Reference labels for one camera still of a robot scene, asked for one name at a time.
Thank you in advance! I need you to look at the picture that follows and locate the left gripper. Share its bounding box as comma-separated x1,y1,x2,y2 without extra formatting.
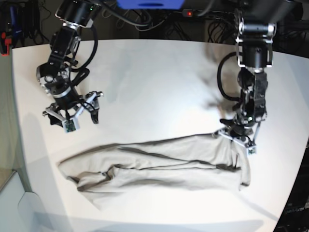
212,119,257,155

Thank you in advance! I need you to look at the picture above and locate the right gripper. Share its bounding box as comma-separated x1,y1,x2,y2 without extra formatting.
42,91,104,126

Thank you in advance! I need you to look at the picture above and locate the beige t-shirt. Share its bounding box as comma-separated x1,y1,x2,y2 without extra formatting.
58,134,251,194

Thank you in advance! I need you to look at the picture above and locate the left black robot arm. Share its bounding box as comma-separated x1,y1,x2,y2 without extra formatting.
217,0,301,155

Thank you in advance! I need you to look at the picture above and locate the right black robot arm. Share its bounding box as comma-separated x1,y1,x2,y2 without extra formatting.
36,0,103,133

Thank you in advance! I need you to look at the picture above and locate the red and blue clamp tool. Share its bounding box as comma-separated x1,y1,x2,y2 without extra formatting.
0,1,16,56

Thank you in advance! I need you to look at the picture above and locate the blue plastic bin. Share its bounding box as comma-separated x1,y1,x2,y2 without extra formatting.
117,0,184,10

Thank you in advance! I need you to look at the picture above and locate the black power strip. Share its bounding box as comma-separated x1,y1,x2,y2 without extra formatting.
179,9,235,21

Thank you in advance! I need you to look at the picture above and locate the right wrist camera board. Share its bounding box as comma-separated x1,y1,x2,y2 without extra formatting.
62,118,80,133

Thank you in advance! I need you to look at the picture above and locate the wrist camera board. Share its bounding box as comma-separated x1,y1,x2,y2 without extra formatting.
248,146,256,155
62,118,80,133

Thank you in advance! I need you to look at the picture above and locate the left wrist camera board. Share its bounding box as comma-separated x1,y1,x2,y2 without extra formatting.
248,146,256,155

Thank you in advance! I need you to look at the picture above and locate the white cable on floor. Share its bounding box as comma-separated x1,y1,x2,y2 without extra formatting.
134,14,167,32

